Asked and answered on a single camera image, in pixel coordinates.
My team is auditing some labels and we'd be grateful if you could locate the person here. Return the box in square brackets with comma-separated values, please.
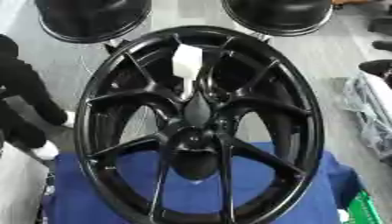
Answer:
[0, 33, 77, 161]

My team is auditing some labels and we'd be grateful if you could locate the black shoe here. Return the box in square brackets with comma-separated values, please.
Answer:
[370, 39, 392, 53]
[356, 59, 392, 77]

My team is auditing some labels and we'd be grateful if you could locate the black spoked wheel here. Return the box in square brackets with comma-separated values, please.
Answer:
[73, 25, 326, 224]

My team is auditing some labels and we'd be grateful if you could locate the clear plastic wrapped bundle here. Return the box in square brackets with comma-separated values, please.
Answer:
[341, 70, 392, 165]

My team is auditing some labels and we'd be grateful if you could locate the green crate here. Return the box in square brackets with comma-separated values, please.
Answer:
[344, 189, 386, 224]

